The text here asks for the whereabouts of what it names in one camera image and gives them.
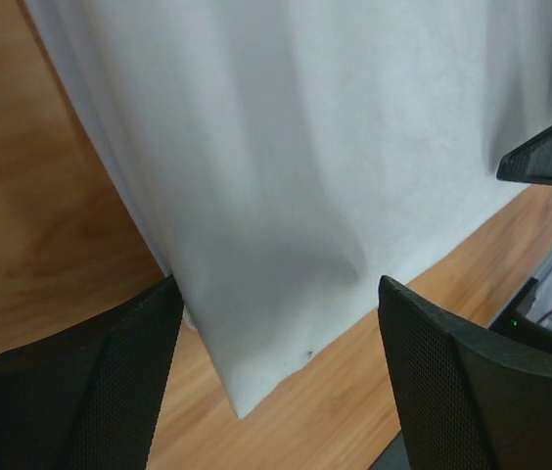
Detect white t shirt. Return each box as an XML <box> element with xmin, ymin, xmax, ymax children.
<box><xmin>26</xmin><ymin>1</ymin><xmax>552</xmax><ymax>417</ymax></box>

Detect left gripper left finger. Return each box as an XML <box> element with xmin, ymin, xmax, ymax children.
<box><xmin>0</xmin><ymin>277</ymin><xmax>183</xmax><ymax>469</ymax></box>

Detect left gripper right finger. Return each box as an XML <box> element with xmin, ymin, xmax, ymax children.
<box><xmin>378</xmin><ymin>276</ymin><xmax>552</xmax><ymax>469</ymax></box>

